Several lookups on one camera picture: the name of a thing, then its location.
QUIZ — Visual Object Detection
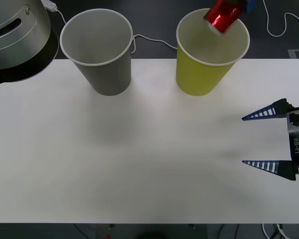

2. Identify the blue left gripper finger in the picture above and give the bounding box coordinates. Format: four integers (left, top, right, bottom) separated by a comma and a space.
241, 0, 257, 15

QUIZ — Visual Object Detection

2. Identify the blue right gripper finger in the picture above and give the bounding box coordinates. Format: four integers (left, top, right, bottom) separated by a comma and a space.
241, 98, 290, 122
242, 160, 297, 182

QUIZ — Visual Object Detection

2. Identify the red drink can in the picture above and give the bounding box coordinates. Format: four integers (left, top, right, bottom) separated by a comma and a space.
203, 0, 243, 35

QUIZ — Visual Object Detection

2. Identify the yellow-green plastic waste bin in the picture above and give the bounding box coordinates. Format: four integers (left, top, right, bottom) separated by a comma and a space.
175, 8, 251, 97

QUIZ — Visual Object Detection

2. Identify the grey plastic waste bin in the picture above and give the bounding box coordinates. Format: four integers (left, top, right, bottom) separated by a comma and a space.
59, 8, 135, 97

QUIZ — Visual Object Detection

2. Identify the white power strip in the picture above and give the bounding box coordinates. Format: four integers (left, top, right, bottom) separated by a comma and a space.
41, 0, 58, 12

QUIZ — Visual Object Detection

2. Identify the looping white cable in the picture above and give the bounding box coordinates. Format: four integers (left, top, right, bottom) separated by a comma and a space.
262, 0, 299, 40

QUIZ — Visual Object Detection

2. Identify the white floor cable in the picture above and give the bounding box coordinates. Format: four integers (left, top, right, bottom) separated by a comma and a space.
261, 223, 291, 239

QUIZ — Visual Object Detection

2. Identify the white power strip cable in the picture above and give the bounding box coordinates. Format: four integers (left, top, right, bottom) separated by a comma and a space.
55, 7, 178, 54

